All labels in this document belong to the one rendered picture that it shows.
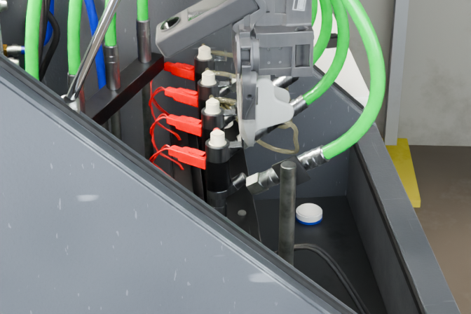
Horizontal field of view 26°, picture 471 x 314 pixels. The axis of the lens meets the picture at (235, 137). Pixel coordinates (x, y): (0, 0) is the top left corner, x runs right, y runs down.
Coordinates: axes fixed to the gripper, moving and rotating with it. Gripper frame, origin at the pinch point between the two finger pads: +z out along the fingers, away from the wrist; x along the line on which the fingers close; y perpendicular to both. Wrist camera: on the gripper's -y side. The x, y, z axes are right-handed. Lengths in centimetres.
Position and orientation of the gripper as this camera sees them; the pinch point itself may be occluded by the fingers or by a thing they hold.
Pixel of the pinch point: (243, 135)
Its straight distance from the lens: 115.4
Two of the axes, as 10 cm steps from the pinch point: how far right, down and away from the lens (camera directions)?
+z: 0.1, 8.8, 4.8
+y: 10.0, -0.5, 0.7
